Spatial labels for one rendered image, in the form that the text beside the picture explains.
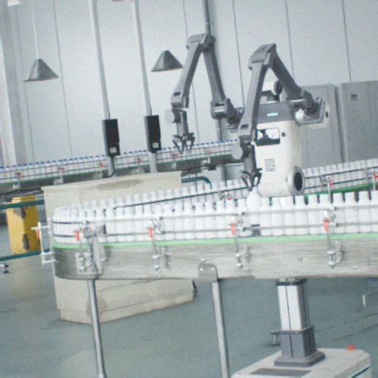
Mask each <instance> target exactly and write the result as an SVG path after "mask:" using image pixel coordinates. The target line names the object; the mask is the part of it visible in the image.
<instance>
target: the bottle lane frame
mask: <svg viewBox="0 0 378 378"><path fill-rule="evenodd" d="M336 241H340V243H341V249H340V250H338V251H337V252H341V253H342V260H340V262H337V265H336V266H335V267H334V269H330V266H329V255H328V251H329V249H328V241H327V236H295V237H274V238H238V248H239V252H241V253H243V252H244V244H247V251H248V252H246V253H245V254H243V255H242V263H245V256H244V255H248V258H249V262H247V263H246V264H244V266H243V268H241V270H238V268H236V258H235V246H234V239H214V240H194V241H155V243H156V250H157V255H161V254H162V250H161V248H165V253H166V254H164V255H163V256H160V257H159V265H161V264H164V263H163V257H166V261H167V263H166V264H165V265H164V266H161V267H160V269H158V270H159V272H155V269H154V260H153V255H154V254H153V247H152V242H134V243H112V244H99V252H100V258H107V261H101V267H102V274H98V276H96V274H91V280H92V281H115V280H188V279H199V273H198V265H199V264H203V263H214V264H215V266H216V272H217V279H262V278H378V233H377V234H356V235H335V236H331V248H332V250H337V248H336ZM337 252H335V255H334V256H335V261H337ZM95 276H96V277H97V278H96V279H95ZM93 279H94V280H93Z"/></svg>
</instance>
